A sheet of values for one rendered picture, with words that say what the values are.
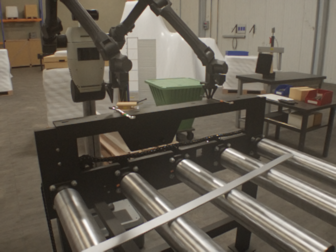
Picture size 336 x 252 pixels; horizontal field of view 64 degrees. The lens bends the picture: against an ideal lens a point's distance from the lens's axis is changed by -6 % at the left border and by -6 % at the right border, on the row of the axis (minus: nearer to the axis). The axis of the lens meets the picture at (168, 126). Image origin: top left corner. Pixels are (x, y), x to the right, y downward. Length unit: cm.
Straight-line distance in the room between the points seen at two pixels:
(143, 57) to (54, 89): 159
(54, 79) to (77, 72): 284
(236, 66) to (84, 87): 651
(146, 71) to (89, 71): 324
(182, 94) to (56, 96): 201
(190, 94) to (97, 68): 230
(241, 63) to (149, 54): 364
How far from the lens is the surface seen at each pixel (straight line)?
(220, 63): 155
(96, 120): 123
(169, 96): 388
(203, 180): 128
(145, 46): 503
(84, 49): 186
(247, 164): 147
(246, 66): 808
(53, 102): 479
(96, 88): 190
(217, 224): 196
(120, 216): 217
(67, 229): 105
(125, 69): 125
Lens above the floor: 150
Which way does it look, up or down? 17 degrees down
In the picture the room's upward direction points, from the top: straight up
